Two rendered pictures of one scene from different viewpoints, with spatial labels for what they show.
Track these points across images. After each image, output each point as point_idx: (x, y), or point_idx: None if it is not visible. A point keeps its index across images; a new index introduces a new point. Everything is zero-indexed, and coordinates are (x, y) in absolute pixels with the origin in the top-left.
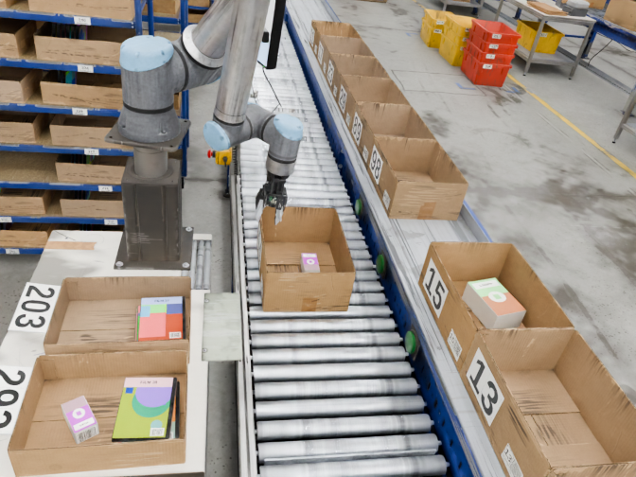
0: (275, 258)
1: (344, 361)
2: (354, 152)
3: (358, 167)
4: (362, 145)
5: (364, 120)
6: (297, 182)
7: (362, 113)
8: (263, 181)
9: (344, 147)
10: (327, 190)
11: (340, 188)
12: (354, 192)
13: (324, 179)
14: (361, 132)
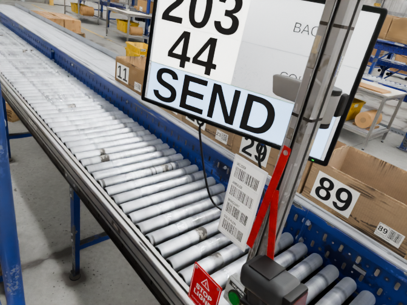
0: None
1: None
2: (354, 230)
3: (398, 261)
4: (369, 220)
5: (369, 188)
6: (306, 303)
7: (349, 175)
8: None
9: (328, 223)
10: (346, 298)
11: (353, 287)
12: (374, 286)
13: (324, 279)
14: (355, 201)
